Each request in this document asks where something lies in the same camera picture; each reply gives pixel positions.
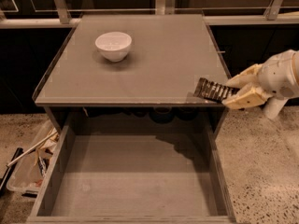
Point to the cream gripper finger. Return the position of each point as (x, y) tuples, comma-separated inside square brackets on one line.
[(249, 75), (250, 95)]

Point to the open grey top drawer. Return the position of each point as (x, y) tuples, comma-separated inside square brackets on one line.
[(125, 170)]

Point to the white stick in bin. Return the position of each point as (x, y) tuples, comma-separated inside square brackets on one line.
[(38, 144)]

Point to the grey wooden cabinet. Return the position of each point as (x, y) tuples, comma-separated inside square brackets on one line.
[(170, 53)]

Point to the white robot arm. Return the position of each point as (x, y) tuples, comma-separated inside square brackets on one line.
[(278, 78)]

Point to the white ceramic bowl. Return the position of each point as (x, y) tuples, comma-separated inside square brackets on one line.
[(114, 46)]

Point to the metal railing frame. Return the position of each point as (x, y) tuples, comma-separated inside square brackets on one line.
[(17, 14)]

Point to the black flat object on floor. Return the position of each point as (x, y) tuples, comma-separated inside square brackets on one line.
[(4, 179)]

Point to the white slanted pole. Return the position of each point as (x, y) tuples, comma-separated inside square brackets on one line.
[(273, 107)]

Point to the black rxbar chocolate bar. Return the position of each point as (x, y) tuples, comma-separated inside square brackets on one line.
[(213, 91)]

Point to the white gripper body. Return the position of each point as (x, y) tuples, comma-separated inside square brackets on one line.
[(277, 75)]

